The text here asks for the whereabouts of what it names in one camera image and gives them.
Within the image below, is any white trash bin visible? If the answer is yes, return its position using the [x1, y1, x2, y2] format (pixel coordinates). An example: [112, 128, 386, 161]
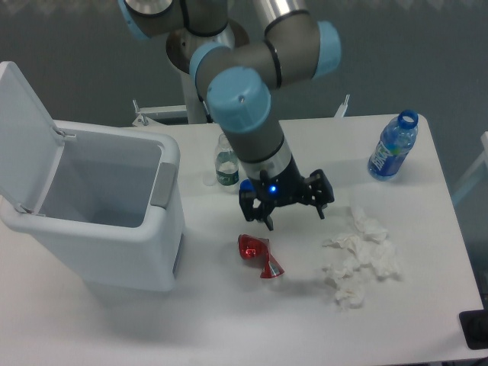
[1, 61, 185, 291]

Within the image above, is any blue plastic bottle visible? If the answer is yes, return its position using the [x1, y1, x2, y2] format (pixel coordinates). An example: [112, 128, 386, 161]
[368, 110, 419, 181]

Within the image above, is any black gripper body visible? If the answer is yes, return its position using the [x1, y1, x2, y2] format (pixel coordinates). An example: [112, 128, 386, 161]
[243, 155, 308, 208]

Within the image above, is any clear green-label bottle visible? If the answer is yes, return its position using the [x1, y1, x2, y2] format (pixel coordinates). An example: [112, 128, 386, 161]
[214, 133, 239, 194]

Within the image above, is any white bottle cap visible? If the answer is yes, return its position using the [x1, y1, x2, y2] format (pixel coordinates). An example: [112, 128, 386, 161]
[202, 175, 216, 187]

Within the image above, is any white frame at right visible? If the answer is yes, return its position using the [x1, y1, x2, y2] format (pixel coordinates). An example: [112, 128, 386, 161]
[451, 131, 487, 207]

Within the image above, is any crumpled white tissue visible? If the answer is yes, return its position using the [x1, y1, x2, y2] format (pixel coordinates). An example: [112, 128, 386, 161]
[323, 206, 403, 310]

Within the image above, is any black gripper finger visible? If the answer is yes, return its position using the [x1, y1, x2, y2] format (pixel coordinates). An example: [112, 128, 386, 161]
[300, 169, 335, 220]
[239, 189, 275, 231]

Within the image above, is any black device at edge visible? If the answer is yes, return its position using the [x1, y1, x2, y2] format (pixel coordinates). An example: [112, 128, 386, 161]
[459, 310, 487, 350]

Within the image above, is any blue bottle cap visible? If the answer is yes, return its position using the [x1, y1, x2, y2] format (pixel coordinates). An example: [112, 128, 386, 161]
[239, 179, 254, 191]

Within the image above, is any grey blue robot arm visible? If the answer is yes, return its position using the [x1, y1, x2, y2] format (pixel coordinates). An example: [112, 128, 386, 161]
[119, 1, 342, 227]

